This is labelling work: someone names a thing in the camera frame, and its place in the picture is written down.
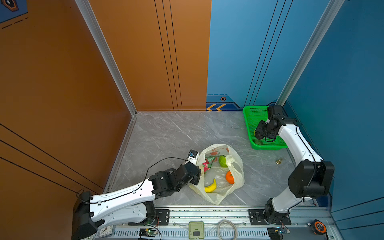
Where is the coiled white cable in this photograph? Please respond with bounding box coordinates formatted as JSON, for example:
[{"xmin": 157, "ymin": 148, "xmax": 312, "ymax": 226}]
[{"xmin": 217, "ymin": 219, "xmax": 238, "ymax": 240}]

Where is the red dragon fruit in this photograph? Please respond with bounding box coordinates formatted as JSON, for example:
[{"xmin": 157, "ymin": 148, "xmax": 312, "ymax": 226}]
[{"xmin": 202, "ymin": 159, "xmax": 212, "ymax": 173}]

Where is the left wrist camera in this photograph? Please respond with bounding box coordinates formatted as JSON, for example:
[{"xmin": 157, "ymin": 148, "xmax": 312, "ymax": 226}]
[{"xmin": 186, "ymin": 150, "xmax": 200, "ymax": 165}]

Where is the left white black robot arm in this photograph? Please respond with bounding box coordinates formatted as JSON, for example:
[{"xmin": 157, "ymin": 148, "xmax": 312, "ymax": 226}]
[{"xmin": 71, "ymin": 162, "xmax": 202, "ymax": 240}]

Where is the green square device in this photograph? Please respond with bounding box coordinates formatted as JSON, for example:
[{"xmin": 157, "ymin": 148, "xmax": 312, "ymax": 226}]
[{"xmin": 189, "ymin": 221, "xmax": 205, "ymax": 240}]

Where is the left green circuit board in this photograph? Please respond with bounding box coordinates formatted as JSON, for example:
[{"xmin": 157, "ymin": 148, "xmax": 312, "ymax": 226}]
[{"xmin": 138, "ymin": 228, "xmax": 159, "ymax": 240}]

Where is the orange fruit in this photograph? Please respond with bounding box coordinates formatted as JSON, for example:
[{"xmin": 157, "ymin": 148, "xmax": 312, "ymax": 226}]
[{"xmin": 225, "ymin": 171, "xmax": 235, "ymax": 185}]

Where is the yellow translucent plastic bag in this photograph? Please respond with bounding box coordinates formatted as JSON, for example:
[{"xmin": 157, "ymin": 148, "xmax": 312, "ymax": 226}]
[{"xmin": 189, "ymin": 144, "xmax": 245, "ymax": 205}]

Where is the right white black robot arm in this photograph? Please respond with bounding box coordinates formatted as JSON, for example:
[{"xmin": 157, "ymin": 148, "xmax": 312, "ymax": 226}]
[{"xmin": 255, "ymin": 106, "xmax": 335, "ymax": 225}]

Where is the right green circuit board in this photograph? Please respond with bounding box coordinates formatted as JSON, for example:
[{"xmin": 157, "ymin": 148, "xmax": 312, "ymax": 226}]
[{"xmin": 267, "ymin": 228, "xmax": 290, "ymax": 240}]

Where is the small white alarm clock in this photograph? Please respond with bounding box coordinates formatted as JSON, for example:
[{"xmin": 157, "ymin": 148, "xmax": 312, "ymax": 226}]
[{"xmin": 99, "ymin": 225, "xmax": 114, "ymax": 238}]

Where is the small dark green fruit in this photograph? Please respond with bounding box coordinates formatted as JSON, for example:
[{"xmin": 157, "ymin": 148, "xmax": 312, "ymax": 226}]
[{"xmin": 254, "ymin": 140, "xmax": 264, "ymax": 145}]

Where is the orange black tape measure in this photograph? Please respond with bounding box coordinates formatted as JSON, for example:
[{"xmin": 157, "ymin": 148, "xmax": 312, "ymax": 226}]
[{"xmin": 310, "ymin": 220, "xmax": 327, "ymax": 235}]

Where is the green plastic mesh basket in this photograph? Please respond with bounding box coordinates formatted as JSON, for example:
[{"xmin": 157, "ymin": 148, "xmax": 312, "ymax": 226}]
[{"xmin": 242, "ymin": 105, "xmax": 289, "ymax": 151}]

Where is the green circuit board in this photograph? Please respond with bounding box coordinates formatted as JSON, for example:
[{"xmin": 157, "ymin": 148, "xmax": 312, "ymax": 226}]
[
  {"xmin": 138, "ymin": 228, "xmax": 159, "ymax": 240},
  {"xmin": 267, "ymin": 228, "xmax": 290, "ymax": 240}
]

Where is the yellow banana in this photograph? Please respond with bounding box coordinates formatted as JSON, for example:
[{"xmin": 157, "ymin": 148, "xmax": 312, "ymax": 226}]
[{"xmin": 205, "ymin": 179, "xmax": 217, "ymax": 193}]

